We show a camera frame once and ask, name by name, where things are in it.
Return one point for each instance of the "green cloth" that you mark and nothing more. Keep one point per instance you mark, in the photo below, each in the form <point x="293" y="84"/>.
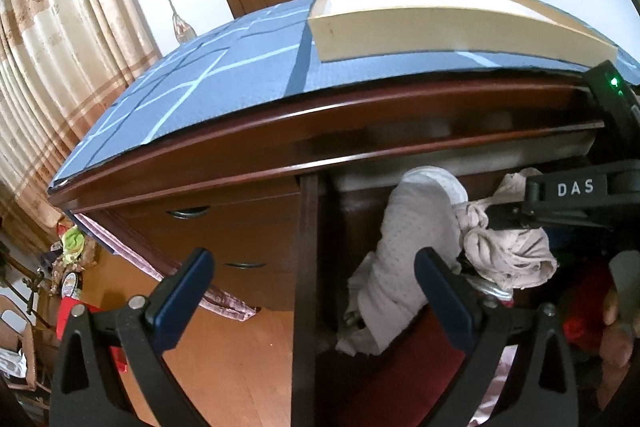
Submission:
<point x="73" y="239"/>

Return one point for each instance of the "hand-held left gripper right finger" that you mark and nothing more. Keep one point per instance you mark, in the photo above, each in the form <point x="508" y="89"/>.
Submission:
<point x="445" y="302"/>

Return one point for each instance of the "beige striped curtain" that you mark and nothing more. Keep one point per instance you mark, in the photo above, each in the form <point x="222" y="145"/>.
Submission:
<point x="60" y="32"/>

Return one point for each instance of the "small wooden drawer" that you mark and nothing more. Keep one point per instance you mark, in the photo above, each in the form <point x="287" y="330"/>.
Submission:
<point x="250" y="227"/>
<point x="272" y="288"/>

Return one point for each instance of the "wicker chair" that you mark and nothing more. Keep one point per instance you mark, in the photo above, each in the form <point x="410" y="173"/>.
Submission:
<point x="20" y="337"/>

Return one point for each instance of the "wall hook with tassel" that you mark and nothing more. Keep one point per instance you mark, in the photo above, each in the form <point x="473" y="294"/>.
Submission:
<point x="172" y="14"/>

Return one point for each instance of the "person's right hand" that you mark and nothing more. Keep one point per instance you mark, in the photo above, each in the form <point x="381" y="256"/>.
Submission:
<point x="614" y="314"/>

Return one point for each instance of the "blue plaid tablecloth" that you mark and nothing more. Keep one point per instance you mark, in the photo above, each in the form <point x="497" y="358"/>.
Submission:
<point x="210" y="77"/>

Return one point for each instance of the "white dotted underwear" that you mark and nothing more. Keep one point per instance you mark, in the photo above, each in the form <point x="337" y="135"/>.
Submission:
<point x="415" y="227"/>

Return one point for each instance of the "dark wooden desk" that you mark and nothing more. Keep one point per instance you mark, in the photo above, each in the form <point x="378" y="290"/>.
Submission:
<point x="200" y="147"/>

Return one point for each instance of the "light wooden tray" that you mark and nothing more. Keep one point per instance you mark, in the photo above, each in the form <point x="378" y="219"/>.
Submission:
<point x="450" y="32"/>

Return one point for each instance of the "pink striped cloth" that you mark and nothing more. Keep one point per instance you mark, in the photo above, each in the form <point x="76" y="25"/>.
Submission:
<point x="150" y="252"/>

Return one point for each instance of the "beige underwear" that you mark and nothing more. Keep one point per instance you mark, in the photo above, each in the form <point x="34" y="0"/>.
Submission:
<point x="510" y="252"/>

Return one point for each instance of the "red bag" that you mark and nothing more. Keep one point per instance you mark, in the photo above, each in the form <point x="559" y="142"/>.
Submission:
<point x="67" y="322"/>

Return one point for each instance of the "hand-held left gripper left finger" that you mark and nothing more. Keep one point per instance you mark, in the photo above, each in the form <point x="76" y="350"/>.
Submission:
<point x="185" y="292"/>

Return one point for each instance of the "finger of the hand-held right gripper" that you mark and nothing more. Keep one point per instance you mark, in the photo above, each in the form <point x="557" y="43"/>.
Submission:
<point x="512" y="214"/>

